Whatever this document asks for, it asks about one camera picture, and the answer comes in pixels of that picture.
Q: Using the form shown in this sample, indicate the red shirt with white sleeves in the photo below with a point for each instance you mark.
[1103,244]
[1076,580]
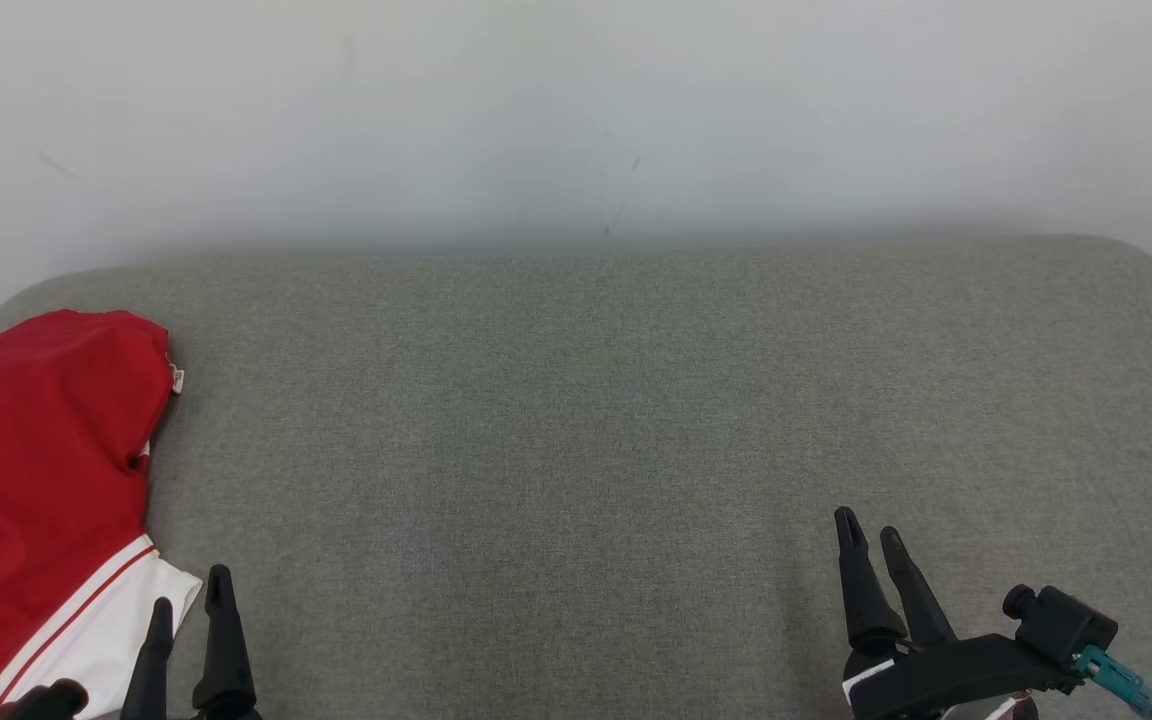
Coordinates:
[26,600]

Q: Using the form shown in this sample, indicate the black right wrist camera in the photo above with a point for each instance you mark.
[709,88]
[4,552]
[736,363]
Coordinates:
[1061,625]

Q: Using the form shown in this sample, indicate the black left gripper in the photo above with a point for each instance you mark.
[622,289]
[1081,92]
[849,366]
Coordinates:
[226,716]

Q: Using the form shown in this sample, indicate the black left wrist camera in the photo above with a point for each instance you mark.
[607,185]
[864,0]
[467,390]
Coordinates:
[46,702]

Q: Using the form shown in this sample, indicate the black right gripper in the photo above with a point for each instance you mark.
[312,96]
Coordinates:
[946,680]

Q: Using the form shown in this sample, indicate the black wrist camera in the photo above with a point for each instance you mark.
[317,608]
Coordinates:
[1061,625]
[46,702]

